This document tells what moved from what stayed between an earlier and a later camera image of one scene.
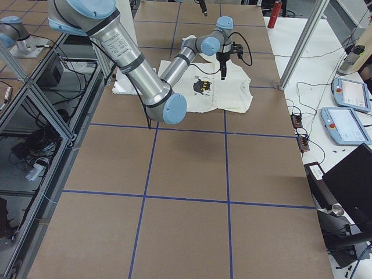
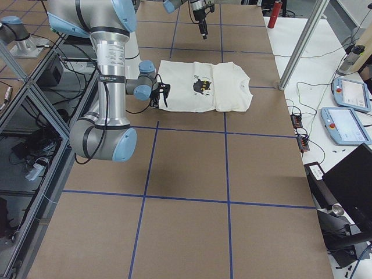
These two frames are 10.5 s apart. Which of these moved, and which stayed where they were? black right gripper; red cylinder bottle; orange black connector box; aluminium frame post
Moved: black right gripper
Stayed: orange black connector box; aluminium frame post; red cylinder bottle
